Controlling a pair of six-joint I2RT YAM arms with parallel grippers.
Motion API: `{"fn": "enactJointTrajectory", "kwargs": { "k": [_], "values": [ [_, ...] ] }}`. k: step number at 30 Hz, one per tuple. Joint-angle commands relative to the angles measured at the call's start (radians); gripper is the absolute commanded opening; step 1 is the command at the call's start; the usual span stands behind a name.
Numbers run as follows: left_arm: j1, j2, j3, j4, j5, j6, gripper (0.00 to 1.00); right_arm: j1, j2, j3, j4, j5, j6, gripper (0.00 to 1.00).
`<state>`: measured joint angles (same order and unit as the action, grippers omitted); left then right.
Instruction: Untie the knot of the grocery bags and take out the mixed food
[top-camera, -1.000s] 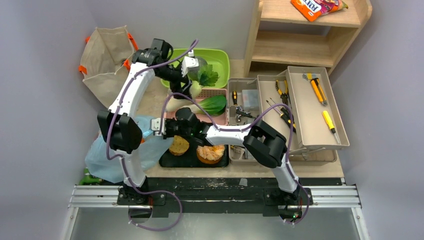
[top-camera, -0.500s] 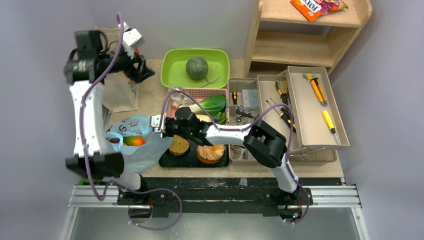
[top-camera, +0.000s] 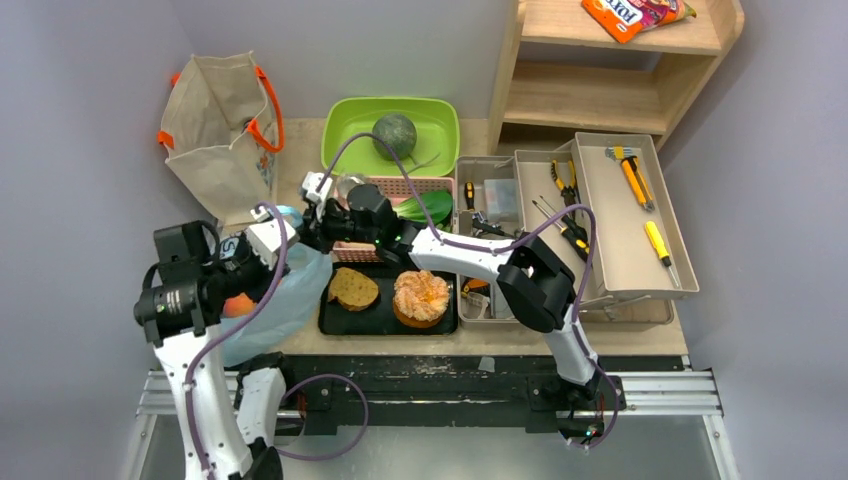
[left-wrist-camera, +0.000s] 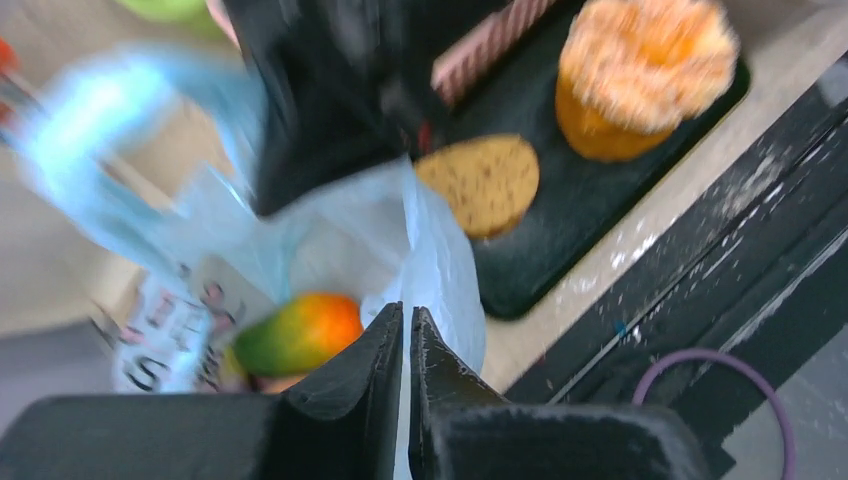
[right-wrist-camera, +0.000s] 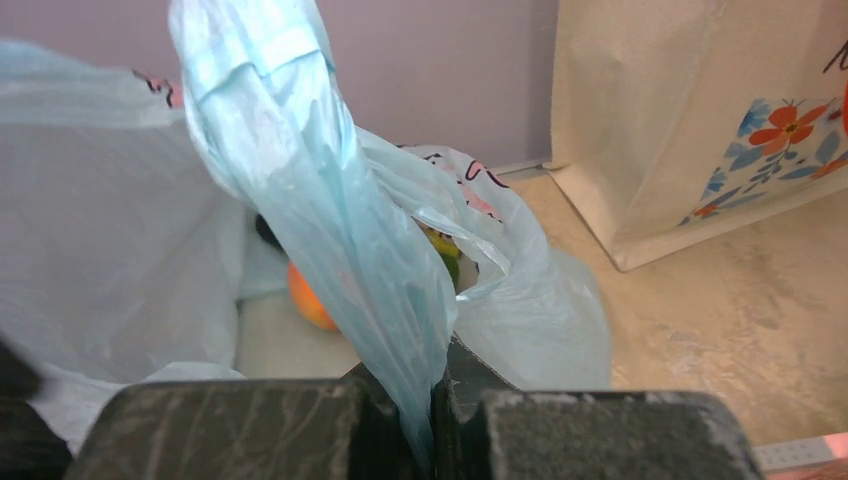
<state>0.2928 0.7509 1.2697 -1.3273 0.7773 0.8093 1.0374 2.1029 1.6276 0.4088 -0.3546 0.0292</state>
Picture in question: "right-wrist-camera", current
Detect pink perforated basket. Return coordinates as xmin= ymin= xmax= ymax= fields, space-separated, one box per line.
xmin=753 ymin=432 xmax=847 ymax=480

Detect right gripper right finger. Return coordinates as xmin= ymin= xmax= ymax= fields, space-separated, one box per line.
xmin=433 ymin=338 xmax=764 ymax=479

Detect orange green mango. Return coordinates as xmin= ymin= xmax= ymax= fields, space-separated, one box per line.
xmin=422 ymin=226 xmax=462 ymax=288

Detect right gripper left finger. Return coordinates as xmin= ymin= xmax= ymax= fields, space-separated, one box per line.
xmin=66 ymin=365 xmax=421 ymax=480

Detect beige canvas tote bag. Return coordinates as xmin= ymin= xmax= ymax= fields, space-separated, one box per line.
xmin=551 ymin=1 xmax=847 ymax=272

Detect orange peach fruit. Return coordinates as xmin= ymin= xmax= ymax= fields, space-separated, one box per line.
xmin=287 ymin=262 xmax=338 ymax=331

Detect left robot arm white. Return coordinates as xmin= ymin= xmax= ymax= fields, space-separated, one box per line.
xmin=1 ymin=344 xmax=73 ymax=480

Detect light blue plastic grocery bag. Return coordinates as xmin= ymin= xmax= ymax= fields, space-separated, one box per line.
xmin=1 ymin=1 xmax=611 ymax=455

